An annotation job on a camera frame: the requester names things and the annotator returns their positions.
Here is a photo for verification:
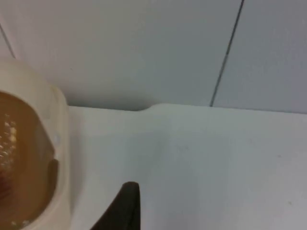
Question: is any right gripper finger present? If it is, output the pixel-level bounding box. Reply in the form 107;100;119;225
90;181;141;230

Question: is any cream box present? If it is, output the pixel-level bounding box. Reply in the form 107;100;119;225
0;58;71;230

